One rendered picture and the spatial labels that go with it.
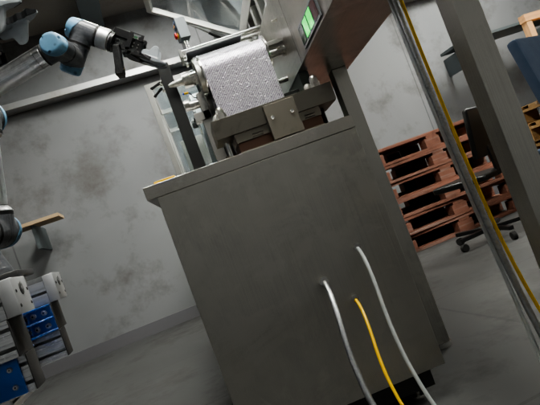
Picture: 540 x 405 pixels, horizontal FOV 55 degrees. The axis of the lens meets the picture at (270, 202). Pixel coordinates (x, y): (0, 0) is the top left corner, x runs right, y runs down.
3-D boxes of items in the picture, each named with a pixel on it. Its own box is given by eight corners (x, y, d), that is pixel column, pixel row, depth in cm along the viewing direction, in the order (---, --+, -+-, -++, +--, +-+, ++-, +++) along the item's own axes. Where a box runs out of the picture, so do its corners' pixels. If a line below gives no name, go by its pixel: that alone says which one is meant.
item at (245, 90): (227, 132, 179) (208, 83, 180) (289, 111, 182) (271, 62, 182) (227, 132, 179) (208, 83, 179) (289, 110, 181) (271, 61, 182)
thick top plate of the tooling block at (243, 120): (217, 149, 174) (210, 132, 174) (326, 111, 179) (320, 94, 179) (217, 140, 158) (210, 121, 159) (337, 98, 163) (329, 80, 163)
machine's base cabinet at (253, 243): (232, 328, 397) (194, 222, 400) (310, 297, 405) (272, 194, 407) (258, 481, 147) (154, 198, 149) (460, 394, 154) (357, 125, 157)
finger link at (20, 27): (50, 38, 102) (7, 55, 103) (42, 12, 103) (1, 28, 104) (42, 31, 99) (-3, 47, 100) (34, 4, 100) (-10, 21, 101)
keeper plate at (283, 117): (274, 141, 160) (261, 108, 160) (304, 130, 161) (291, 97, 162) (275, 139, 158) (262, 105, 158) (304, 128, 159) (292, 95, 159)
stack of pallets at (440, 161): (403, 259, 417) (363, 154, 420) (362, 259, 503) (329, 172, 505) (534, 204, 447) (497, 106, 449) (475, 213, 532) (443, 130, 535)
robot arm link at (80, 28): (67, 41, 186) (75, 18, 186) (96, 51, 187) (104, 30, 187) (60, 34, 178) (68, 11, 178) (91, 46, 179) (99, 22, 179)
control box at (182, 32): (176, 45, 244) (169, 25, 244) (189, 42, 246) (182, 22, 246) (177, 38, 237) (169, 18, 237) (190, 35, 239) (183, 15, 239)
